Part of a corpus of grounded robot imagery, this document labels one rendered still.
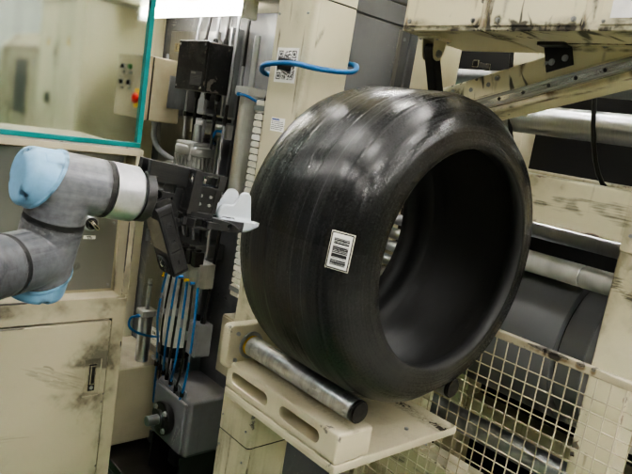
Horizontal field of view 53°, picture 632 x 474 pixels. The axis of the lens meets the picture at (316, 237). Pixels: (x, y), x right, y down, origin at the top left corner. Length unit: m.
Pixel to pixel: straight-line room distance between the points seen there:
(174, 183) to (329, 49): 0.65
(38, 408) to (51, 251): 0.91
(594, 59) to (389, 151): 0.57
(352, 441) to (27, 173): 0.73
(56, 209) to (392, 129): 0.53
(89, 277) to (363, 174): 0.88
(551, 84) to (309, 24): 0.53
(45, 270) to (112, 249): 0.86
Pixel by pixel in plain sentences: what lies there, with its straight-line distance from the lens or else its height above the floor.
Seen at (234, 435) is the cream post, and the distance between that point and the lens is 1.63.
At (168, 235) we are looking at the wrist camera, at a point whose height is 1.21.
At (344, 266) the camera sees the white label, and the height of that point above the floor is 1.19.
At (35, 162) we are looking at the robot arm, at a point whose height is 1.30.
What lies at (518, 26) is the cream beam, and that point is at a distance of 1.40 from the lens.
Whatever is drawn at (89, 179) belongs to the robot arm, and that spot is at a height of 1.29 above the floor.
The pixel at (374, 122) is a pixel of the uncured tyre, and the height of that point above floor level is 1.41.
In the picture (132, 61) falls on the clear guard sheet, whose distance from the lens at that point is 1.61.
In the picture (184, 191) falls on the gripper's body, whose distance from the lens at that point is 0.91.
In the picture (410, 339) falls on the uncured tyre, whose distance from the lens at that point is 1.47.
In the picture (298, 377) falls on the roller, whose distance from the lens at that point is 1.28.
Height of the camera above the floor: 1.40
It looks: 10 degrees down
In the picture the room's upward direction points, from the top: 9 degrees clockwise
